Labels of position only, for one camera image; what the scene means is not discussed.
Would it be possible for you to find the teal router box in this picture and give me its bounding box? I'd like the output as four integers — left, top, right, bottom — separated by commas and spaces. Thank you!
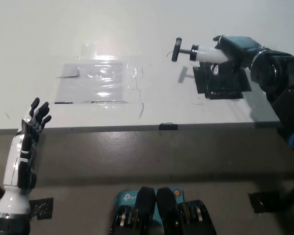
113, 189, 186, 228

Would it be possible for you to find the clear plastic film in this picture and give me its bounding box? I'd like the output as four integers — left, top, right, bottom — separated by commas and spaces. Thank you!
49, 44, 144, 106

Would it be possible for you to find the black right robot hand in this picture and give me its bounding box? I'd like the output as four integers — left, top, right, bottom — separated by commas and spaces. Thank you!
210, 35, 262, 74

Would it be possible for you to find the black holder tray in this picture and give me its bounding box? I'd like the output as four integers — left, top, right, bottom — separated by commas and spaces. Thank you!
193, 61, 251, 100

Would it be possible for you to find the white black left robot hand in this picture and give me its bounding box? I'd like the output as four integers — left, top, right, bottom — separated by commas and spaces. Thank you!
0, 97, 52, 216

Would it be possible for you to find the large white syringe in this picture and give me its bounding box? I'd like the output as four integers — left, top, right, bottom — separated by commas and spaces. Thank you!
171, 37, 228, 64

